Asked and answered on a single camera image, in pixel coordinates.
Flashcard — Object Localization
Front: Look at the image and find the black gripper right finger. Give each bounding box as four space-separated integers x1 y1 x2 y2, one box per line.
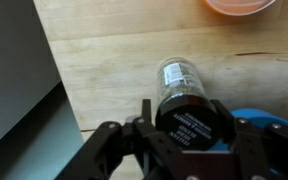
210 99 288 180

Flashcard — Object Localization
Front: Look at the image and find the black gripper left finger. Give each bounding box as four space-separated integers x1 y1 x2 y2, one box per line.
55 99 184 180

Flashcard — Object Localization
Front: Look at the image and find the glass spice shaker black lid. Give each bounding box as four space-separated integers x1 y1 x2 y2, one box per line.
155 57 221 150

